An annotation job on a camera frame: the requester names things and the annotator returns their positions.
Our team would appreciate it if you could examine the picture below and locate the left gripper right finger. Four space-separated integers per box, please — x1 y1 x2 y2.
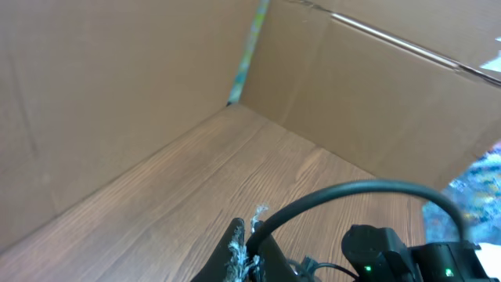
250 235 300 282

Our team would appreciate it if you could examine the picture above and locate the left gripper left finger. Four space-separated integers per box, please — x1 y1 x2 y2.
191 218 246 282

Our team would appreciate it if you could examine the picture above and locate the black usb cable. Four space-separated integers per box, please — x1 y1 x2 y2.
245 179 470 259

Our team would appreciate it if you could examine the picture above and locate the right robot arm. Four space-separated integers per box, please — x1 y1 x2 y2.
341 225 500 282

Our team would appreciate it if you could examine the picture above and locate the cardboard wall panel right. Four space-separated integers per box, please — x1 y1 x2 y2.
241 0 500 189

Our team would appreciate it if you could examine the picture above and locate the cardboard wall panel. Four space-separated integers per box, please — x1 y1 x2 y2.
1 0 258 248
241 0 500 189

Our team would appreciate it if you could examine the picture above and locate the cardboard wall panel left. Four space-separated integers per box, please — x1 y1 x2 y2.
1 0 258 248

